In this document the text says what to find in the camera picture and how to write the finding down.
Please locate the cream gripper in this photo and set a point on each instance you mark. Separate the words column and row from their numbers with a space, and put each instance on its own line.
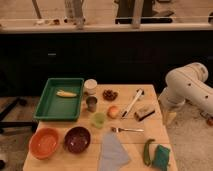
column 168, row 116

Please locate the whiteboard eraser block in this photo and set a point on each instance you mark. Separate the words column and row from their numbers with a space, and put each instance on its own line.
column 143, row 113

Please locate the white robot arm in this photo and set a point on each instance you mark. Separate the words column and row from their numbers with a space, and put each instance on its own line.
column 183, row 84

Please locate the green plastic tray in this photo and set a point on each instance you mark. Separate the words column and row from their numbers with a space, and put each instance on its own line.
column 52, row 107

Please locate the teal green sponge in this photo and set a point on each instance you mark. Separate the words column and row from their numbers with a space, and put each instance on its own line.
column 161, row 158

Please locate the orange fruit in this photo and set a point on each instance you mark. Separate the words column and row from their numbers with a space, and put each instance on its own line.
column 113, row 112

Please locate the silver fork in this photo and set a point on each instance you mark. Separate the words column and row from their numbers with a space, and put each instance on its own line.
column 116, row 129

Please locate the light blue cloth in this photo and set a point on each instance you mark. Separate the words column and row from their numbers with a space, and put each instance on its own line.
column 113, row 156

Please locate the small green cup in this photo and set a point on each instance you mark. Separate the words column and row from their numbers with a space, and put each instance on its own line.
column 98, row 120

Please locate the grey metal cup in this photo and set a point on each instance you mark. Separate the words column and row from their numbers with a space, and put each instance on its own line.
column 91, row 103

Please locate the white cup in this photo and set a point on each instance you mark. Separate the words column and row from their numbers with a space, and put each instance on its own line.
column 90, row 86

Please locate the dark purple bowl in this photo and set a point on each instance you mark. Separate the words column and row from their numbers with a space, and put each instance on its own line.
column 77, row 140

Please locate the yellow corn cob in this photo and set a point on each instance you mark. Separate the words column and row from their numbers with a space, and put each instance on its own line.
column 66, row 94

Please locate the orange bowl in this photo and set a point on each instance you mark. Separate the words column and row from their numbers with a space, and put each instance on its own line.
column 44, row 143

